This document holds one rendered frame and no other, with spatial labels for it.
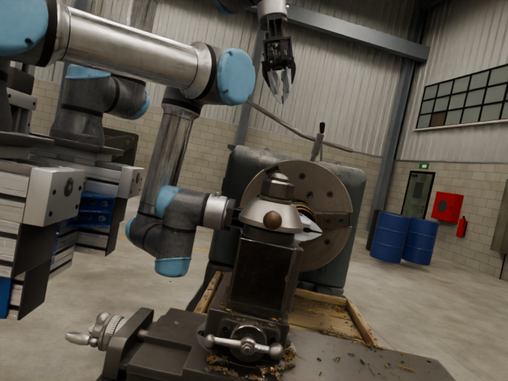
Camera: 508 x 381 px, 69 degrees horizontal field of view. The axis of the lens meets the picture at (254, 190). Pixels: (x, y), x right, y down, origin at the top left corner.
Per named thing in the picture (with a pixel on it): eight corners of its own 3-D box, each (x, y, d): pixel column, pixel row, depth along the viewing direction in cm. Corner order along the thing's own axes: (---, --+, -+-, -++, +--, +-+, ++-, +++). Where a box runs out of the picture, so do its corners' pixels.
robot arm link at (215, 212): (207, 224, 86) (214, 190, 85) (226, 228, 85) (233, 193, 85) (201, 229, 78) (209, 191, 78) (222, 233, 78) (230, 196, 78)
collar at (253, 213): (240, 215, 49) (245, 193, 49) (299, 227, 49) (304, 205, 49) (234, 223, 41) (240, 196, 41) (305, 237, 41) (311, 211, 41)
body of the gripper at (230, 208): (277, 246, 76) (220, 234, 77) (277, 239, 85) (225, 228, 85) (285, 210, 76) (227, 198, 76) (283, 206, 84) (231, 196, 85)
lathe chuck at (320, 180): (227, 246, 113) (259, 147, 111) (326, 279, 112) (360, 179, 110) (224, 252, 104) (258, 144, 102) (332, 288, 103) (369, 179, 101)
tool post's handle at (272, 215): (261, 223, 42) (265, 205, 42) (279, 227, 42) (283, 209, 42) (261, 229, 37) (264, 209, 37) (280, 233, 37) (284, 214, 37)
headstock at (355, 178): (223, 231, 179) (239, 151, 177) (320, 252, 178) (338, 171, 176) (200, 259, 120) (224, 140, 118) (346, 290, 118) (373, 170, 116)
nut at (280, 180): (259, 196, 47) (264, 169, 47) (290, 202, 47) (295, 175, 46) (258, 199, 43) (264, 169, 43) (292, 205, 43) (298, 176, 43)
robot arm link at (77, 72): (51, 102, 110) (60, 56, 109) (92, 113, 121) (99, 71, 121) (75, 105, 104) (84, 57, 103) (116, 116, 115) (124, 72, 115)
